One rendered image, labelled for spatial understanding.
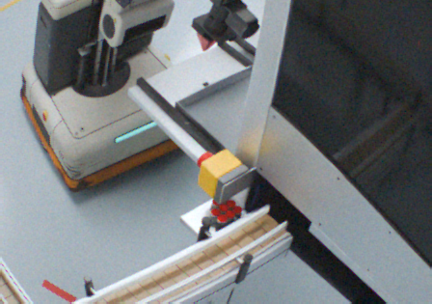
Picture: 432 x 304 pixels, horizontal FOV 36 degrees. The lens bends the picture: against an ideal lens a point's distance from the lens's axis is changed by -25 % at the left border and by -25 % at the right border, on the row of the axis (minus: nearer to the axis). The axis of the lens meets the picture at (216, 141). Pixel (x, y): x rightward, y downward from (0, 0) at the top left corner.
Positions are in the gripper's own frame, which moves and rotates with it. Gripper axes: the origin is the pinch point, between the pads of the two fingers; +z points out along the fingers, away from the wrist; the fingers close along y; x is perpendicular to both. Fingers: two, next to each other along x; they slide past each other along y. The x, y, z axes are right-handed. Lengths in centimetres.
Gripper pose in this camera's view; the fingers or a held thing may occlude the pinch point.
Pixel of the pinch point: (205, 47)
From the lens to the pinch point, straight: 203.2
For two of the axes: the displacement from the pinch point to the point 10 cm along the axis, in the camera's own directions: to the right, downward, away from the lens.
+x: 7.3, -4.3, 5.4
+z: -2.5, 5.6, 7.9
